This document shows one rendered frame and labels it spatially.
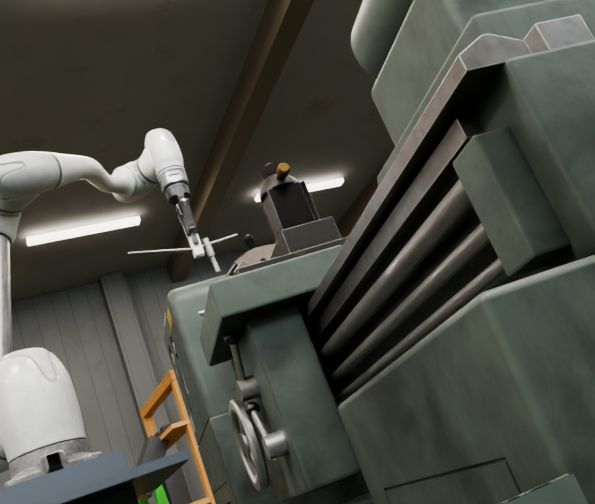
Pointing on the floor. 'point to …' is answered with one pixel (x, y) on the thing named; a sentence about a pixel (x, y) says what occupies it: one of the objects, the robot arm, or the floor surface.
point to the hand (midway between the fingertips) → (196, 246)
